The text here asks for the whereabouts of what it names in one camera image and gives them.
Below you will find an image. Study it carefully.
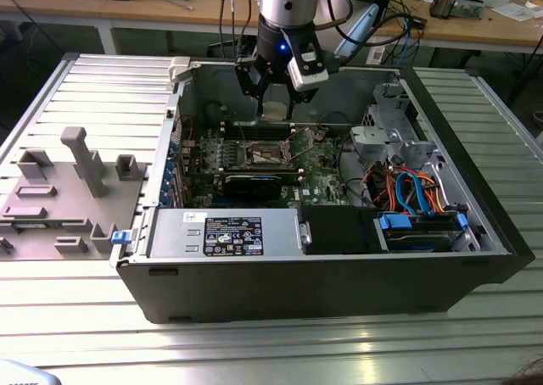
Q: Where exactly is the grey parts rack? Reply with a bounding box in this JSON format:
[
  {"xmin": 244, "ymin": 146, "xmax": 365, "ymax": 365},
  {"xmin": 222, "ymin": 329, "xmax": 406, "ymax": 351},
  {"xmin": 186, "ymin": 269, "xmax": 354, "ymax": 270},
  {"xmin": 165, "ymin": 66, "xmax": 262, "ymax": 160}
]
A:
[{"xmin": 0, "ymin": 126, "xmax": 149, "ymax": 261}]

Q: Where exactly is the silver metal bracket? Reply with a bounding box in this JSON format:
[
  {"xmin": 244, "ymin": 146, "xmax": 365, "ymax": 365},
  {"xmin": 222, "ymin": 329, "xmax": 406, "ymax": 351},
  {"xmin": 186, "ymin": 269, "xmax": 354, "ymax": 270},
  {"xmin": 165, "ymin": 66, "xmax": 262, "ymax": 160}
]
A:
[{"xmin": 350, "ymin": 125, "xmax": 404, "ymax": 159}]

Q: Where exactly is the white paper sheet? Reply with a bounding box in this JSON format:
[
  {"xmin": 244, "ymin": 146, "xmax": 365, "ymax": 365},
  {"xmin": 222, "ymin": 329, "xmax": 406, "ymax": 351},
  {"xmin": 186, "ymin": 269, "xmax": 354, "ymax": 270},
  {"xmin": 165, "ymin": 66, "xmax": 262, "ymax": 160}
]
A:
[{"xmin": 487, "ymin": 1, "xmax": 540, "ymax": 22}]

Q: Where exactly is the metal wire locking lever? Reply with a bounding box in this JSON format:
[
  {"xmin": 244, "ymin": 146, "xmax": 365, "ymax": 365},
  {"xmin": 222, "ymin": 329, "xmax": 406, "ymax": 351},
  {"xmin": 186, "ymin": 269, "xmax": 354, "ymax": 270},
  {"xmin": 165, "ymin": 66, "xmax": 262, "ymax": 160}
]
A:
[{"xmin": 235, "ymin": 120, "xmax": 250, "ymax": 148}]

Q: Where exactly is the hard disk blue carrier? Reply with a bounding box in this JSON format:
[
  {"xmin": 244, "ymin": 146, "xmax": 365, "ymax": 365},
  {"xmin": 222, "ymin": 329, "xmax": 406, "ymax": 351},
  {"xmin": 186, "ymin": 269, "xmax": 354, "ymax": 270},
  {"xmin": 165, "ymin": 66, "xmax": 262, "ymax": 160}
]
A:
[{"xmin": 375, "ymin": 213, "xmax": 467, "ymax": 254}]

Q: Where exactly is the CPU socket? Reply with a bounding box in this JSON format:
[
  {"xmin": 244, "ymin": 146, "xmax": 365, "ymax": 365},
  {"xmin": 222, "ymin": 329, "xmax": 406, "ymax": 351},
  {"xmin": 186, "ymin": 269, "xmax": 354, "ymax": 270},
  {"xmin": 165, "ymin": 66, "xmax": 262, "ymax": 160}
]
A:
[{"xmin": 245, "ymin": 141, "xmax": 296, "ymax": 170}]

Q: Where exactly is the blue data cable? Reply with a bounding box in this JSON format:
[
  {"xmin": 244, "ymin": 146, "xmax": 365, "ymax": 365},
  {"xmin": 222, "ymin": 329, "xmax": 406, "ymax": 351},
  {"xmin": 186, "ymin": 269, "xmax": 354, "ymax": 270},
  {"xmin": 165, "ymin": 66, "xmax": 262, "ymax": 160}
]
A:
[{"xmin": 392, "ymin": 169, "xmax": 432, "ymax": 216}]

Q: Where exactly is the silver topped CPU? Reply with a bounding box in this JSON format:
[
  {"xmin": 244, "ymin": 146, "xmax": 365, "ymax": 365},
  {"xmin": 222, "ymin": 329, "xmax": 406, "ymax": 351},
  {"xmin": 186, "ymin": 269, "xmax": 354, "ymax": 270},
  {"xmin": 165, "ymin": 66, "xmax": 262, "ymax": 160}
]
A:
[{"xmin": 260, "ymin": 101, "xmax": 288, "ymax": 121}]

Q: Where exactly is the metal CPU cooler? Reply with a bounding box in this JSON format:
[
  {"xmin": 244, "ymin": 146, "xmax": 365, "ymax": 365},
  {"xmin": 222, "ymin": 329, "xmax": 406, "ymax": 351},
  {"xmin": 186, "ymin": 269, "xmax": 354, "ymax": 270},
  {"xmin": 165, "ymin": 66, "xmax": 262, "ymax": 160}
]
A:
[{"xmin": 428, "ymin": 0, "xmax": 459, "ymax": 20}]

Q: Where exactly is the pale grey device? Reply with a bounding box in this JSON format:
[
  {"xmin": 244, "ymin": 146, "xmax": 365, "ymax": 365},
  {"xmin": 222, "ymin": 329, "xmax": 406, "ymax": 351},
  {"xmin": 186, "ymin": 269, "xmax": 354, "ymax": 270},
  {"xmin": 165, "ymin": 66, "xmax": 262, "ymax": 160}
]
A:
[{"xmin": 0, "ymin": 358, "xmax": 60, "ymax": 385}]

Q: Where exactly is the grey power supply unit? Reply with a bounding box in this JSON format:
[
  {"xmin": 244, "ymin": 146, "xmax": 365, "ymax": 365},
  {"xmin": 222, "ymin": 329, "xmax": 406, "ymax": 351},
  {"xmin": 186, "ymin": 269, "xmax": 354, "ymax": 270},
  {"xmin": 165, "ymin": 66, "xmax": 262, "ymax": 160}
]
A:
[{"xmin": 146, "ymin": 209, "xmax": 313, "ymax": 259}]

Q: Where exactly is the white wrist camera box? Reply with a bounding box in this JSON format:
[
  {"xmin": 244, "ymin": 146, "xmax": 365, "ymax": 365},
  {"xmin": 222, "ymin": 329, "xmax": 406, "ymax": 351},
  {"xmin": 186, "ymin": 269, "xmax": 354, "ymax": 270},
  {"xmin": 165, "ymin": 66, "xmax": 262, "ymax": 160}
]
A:
[{"xmin": 284, "ymin": 31, "xmax": 331, "ymax": 93}]

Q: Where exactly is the red wire bundle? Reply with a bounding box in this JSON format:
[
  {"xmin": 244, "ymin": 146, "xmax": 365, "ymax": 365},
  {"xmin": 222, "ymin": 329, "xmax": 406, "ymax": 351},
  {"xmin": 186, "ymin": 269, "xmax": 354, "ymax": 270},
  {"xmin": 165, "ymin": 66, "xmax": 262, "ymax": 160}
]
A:
[{"xmin": 363, "ymin": 166, "xmax": 398, "ymax": 204}]

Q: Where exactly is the wooden desk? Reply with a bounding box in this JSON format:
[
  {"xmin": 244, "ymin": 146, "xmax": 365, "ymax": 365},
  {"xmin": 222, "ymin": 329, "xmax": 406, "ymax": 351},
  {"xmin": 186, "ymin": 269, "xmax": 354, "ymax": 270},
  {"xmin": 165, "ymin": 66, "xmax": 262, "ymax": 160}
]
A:
[{"xmin": 0, "ymin": 0, "xmax": 543, "ymax": 55}]

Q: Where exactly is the green motherboard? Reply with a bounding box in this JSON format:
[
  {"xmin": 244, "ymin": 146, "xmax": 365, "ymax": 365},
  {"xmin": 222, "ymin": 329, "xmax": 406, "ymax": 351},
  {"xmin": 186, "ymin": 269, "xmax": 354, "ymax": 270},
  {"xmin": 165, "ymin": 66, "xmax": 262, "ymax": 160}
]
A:
[{"xmin": 180, "ymin": 124, "xmax": 353, "ymax": 210}]

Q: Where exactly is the silver metal drive cage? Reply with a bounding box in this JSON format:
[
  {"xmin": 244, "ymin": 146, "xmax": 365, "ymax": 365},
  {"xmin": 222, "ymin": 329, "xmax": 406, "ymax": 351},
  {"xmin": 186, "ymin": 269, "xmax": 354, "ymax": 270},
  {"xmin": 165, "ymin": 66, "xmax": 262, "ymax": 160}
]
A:
[{"xmin": 365, "ymin": 81, "xmax": 442, "ymax": 168}]

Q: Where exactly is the black graphics card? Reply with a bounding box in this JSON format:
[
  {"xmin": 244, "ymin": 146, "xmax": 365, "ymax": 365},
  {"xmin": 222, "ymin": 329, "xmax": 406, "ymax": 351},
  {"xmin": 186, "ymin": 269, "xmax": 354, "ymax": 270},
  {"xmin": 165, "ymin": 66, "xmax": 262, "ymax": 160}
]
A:
[{"xmin": 223, "ymin": 176, "xmax": 283, "ymax": 202}]

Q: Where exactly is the person's dark haired head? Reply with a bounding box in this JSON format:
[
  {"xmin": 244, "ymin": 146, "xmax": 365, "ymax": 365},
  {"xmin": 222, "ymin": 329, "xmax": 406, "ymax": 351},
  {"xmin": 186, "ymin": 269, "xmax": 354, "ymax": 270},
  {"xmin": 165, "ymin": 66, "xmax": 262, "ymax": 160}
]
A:
[{"xmin": 502, "ymin": 353, "xmax": 543, "ymax": 385}]

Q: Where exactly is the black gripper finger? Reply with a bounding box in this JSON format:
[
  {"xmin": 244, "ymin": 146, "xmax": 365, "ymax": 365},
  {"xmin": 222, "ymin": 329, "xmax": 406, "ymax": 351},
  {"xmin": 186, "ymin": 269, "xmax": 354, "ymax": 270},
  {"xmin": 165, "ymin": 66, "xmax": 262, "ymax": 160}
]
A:
[
  {"xmin": 285, "ymin": 84, "xmax": 318, "ymax": 120},
  {"xmin": 234, "ymin": 56, "xmax": 273, "ymax": 117}
]

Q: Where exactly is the orange data cable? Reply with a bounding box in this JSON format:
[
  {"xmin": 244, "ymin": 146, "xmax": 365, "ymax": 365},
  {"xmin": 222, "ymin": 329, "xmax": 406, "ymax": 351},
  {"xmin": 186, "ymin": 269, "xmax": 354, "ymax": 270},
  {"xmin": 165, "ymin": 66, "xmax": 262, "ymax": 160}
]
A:
[{"xmin": 413, "ymin": 171, "xmax": 447, "ymax": 215}]

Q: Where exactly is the thin black wire loop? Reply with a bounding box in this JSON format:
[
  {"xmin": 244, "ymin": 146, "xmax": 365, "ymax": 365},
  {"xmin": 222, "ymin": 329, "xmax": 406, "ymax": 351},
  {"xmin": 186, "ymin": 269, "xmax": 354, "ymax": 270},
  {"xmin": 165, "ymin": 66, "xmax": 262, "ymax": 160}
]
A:
[{"xmin": 316, "ymin": 110, "xmax": 354, "ymax": 130}]

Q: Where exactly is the installed RAM stick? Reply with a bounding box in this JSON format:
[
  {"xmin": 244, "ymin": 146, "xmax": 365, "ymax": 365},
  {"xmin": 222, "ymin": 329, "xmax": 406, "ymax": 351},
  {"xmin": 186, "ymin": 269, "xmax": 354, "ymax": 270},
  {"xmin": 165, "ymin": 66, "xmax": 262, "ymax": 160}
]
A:
[{"xmin": 223, "ymin": 169, "xmax": 300, "ymax": 187}]

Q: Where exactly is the black PC case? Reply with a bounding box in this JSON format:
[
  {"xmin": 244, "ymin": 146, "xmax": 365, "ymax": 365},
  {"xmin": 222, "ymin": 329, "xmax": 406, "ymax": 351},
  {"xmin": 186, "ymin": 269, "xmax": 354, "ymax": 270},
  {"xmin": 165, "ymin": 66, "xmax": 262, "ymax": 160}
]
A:
[{"xmin": 109, "ymin": 58, "xmax": 536, "ymax": 325}]

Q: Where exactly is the grey case latch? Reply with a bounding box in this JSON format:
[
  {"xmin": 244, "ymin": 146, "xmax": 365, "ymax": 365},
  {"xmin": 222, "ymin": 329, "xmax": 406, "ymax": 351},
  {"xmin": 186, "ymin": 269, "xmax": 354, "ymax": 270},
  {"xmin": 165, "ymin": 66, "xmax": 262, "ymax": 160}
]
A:
[{"xmin": 167, "ymin": 56, "xmax": 193, "ymax": 84}]

